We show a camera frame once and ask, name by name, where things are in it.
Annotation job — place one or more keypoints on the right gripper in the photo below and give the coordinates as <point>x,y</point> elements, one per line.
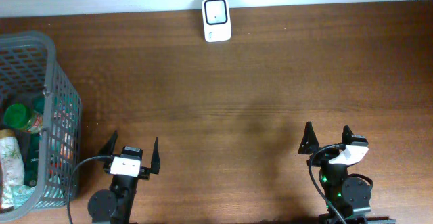
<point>309,145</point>

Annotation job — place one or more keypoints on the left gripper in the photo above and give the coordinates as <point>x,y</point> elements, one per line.
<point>145,172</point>

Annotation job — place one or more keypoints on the mint green wipes pack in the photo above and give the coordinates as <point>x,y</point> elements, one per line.
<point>21,194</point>

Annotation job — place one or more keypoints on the white cream tube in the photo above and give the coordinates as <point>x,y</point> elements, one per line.
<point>12,168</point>

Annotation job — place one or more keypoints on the green lid jar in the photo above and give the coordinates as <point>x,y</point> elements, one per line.
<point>23,118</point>

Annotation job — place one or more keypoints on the green 3M gloves packet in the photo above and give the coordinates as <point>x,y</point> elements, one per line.
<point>32,160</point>

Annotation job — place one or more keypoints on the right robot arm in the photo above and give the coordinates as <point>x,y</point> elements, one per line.
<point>347,195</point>

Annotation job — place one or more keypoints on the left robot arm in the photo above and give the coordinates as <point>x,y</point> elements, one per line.
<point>114,205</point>

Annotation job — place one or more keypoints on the white barcode scanner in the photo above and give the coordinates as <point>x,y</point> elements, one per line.
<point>216,20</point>

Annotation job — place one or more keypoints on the grey plastic basket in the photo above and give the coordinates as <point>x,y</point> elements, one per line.
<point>29,69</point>

